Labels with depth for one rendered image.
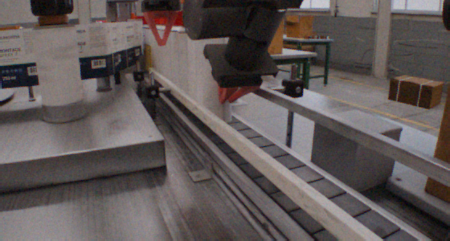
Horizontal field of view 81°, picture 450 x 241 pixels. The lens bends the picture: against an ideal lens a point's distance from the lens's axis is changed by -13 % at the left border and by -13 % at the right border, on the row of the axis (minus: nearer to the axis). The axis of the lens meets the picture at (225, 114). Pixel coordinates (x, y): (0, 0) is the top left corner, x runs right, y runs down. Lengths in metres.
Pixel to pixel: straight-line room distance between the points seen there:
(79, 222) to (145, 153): 0.16
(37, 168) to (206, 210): 0.26
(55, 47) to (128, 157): 0.25
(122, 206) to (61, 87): 0.29
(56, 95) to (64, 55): 0.08
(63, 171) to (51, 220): 0.10
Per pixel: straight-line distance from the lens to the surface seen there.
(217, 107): 0.52
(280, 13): 0.38
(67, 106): 0.63
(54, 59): 0.61
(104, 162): 0.49
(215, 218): 0.39
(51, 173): 0.50
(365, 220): 0.33
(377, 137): 0.30
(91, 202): 0.45
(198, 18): 0.34
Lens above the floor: 1.07
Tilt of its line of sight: 18 degrees down
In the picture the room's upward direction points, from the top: straight up
